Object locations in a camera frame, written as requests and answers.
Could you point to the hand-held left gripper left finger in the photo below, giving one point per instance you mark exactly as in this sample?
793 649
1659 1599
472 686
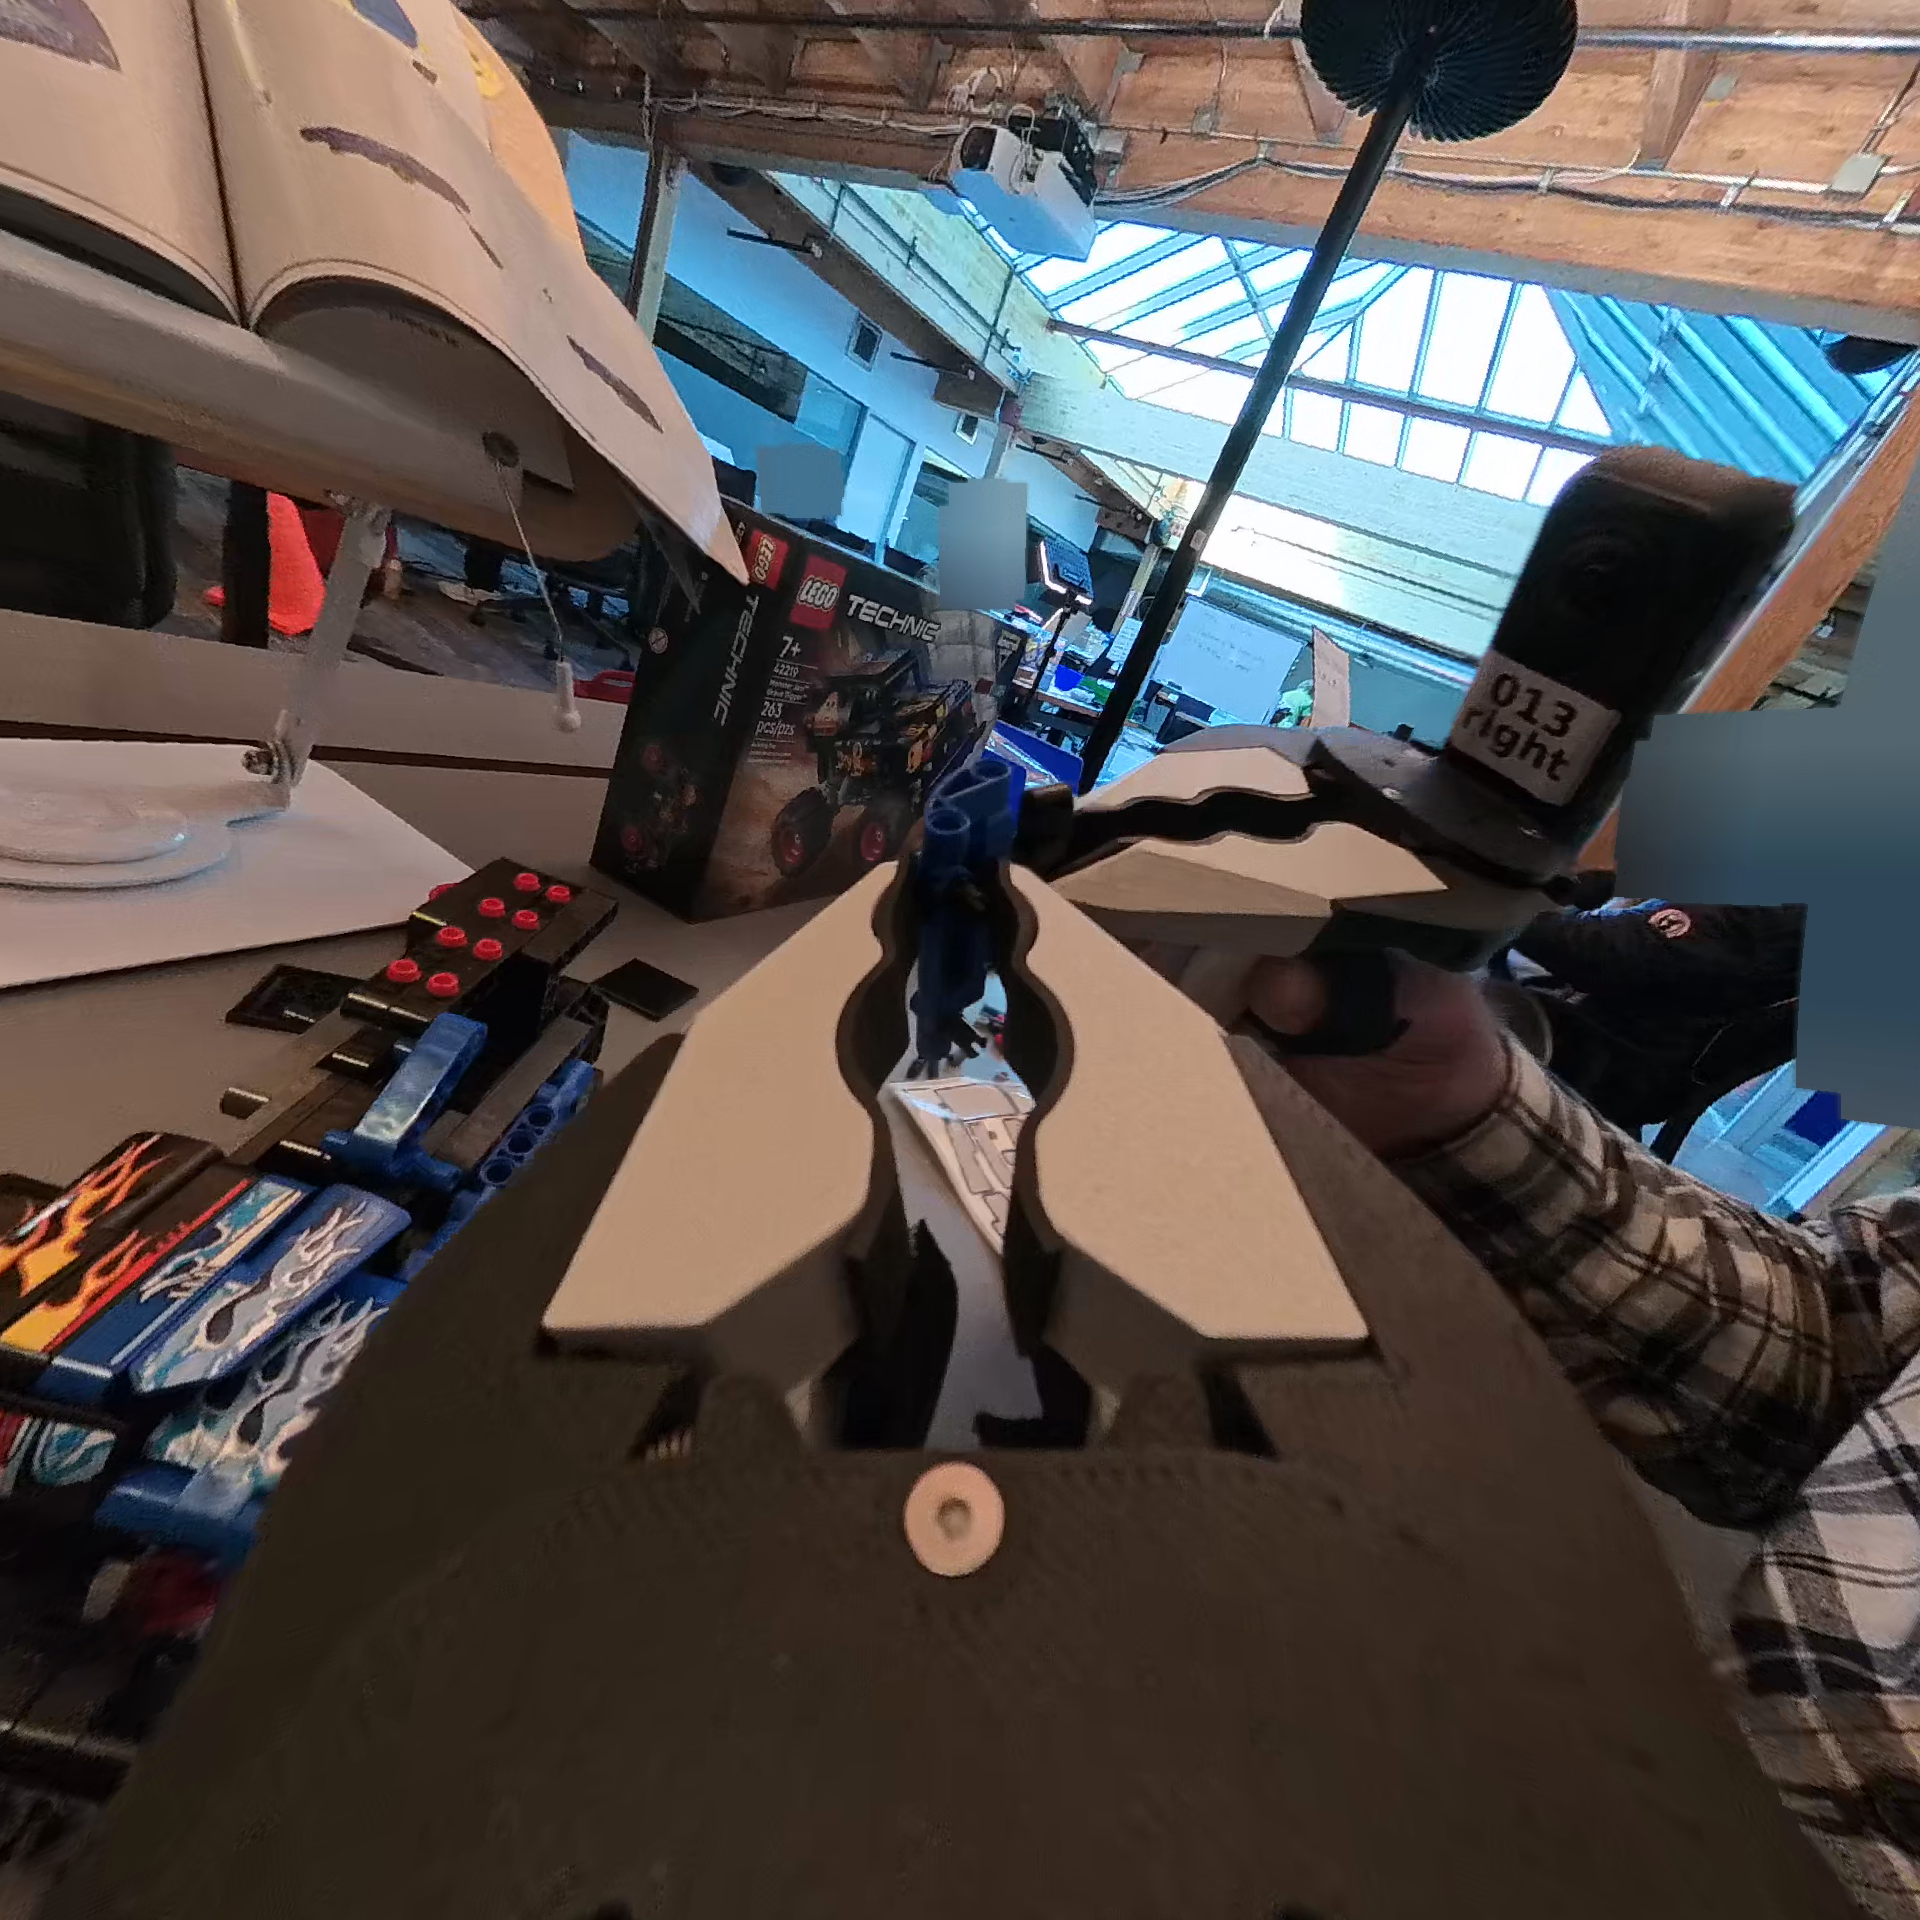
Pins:
705 1201

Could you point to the dark toy set box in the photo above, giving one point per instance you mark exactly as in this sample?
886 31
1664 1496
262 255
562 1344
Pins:
705 779

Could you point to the white book stand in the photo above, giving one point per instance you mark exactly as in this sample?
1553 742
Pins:
225 886

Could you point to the grey desk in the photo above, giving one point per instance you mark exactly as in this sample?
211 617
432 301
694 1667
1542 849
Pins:
120 1049

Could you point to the person's plaid shirt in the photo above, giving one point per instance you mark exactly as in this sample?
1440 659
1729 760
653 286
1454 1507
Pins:
1846 1651

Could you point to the orange plastic object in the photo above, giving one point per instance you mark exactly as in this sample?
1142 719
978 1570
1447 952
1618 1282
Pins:
277 570

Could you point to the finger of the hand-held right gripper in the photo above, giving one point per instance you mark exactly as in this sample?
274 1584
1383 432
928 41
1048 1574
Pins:
1200 779
1245 869

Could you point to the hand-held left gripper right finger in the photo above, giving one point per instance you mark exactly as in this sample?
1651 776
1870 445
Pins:
1200 1201

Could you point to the black support pole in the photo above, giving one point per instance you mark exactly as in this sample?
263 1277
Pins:
1245 451

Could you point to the blue printed curved panel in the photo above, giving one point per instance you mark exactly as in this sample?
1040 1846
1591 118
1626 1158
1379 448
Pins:
961 901

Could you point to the person's right hand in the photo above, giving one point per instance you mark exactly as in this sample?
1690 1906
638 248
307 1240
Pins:
1440 1066

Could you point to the person's right forearm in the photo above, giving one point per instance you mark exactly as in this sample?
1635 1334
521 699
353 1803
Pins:
1651 1277

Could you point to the whiteboard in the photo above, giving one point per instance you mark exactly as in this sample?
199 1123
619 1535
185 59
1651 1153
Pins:
1224 662

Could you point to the instruction booklet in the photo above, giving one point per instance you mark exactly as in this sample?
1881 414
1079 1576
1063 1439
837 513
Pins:
376 149

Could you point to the white ceiling projector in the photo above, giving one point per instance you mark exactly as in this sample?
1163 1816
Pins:
1027 187

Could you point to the black block with red pins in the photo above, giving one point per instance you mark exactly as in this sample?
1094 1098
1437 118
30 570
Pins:
481 930

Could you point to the colourful sticker sheet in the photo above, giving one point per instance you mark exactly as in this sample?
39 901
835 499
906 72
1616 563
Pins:
974 1141

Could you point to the black smooth square tile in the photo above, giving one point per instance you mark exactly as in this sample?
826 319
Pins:
645 990

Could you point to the black studded square plate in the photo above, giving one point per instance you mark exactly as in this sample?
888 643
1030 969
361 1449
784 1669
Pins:
285 997

